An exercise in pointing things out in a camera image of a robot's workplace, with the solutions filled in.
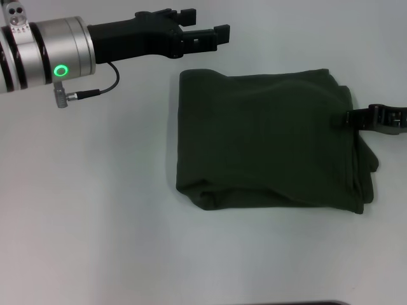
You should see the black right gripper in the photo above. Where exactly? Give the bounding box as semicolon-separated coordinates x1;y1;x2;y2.
330;103;407;136

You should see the dark green FREE T-shirt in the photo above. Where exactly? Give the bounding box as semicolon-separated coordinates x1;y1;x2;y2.
175;68;380;216

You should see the thin dark wrist cable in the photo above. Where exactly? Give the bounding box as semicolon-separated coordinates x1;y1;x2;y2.
76;62;120;98

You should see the silver cable connector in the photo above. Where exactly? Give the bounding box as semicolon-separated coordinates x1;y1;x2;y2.
53;81;79;109

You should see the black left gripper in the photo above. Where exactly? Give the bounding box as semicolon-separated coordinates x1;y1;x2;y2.
86;8;231;65

